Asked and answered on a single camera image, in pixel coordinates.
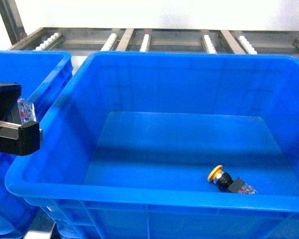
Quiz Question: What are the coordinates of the large blue plastic bin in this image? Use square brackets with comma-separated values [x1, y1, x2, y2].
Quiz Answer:
[5, 52, 299, 239]

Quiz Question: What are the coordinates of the metal roller conveyor rack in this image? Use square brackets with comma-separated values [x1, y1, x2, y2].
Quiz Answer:
[0, 0, 299, 58]

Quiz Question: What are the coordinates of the yellow mushroom push button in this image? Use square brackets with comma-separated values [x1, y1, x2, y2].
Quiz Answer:
[207, 165, 258, 194]

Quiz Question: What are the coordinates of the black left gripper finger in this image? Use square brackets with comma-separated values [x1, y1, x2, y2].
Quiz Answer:
[0, 83, 22, 120]
[0, 120, 42, 156]

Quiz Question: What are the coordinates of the red mushroom push button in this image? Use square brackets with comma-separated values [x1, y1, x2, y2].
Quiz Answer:
[17, 98, 37, 124]

